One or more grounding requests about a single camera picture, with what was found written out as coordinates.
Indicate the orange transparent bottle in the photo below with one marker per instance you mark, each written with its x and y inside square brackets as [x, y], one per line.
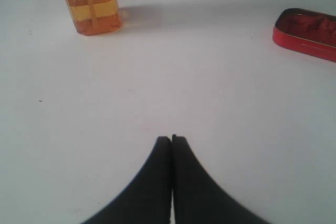
[91, 17]

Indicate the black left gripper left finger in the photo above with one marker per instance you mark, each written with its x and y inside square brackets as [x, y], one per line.
[148, 197]

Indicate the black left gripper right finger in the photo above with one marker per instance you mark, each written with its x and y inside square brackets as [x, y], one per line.
[197, 197]

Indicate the red ink paste tin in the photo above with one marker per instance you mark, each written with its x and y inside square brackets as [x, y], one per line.
[305, 31]

